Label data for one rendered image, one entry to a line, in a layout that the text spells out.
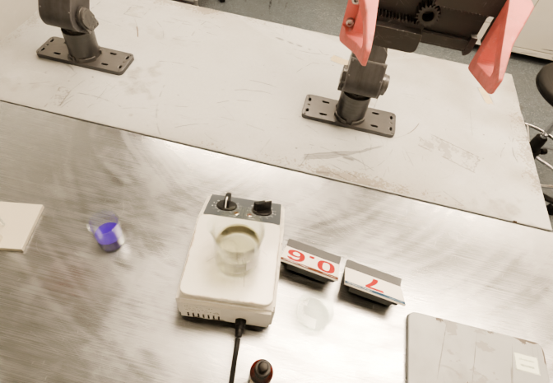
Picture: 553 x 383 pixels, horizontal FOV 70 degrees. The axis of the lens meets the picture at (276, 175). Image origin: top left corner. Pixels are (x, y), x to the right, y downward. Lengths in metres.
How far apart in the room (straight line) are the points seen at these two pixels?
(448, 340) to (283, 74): 0.63
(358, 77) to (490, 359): 0.49
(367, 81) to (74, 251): 0.57
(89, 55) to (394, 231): 0.73
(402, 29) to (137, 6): 0.89
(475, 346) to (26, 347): 0.61
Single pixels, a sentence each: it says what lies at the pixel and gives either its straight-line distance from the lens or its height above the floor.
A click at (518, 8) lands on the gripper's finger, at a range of 0.38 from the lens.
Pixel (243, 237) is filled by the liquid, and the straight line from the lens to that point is 0.50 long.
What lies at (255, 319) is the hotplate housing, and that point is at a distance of 0.56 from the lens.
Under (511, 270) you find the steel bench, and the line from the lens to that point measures 0.78.
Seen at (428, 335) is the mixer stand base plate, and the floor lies 0.91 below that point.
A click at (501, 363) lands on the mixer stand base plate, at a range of 0.69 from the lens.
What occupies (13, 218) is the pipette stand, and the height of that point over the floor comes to 0.91.
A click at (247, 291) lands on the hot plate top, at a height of 0.99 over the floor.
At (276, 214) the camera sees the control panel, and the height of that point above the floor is 0.95.
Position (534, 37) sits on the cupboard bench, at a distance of 3.19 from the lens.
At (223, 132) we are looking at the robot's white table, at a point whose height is 0.90.
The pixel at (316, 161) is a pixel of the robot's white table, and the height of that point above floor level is 0.90.
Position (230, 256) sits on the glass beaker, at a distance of 0.47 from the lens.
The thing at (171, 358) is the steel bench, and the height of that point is 0.90.
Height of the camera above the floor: 1.47
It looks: 52 degrees down
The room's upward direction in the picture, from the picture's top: 10 degrees clockwise
